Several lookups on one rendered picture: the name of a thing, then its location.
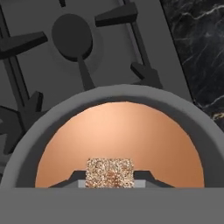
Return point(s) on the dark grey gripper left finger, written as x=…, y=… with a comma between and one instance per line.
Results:
x=76, y=178

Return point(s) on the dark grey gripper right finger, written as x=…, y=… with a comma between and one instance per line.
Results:
x=145, y=178

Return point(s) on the brown speckled sugar cube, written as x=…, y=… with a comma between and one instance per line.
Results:
x=109, y=172

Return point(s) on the grey saucepan with hot chocolate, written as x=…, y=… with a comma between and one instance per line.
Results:
x=122, y=131

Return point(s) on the dark grey hob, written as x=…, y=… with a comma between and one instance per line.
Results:
x=87, y=43

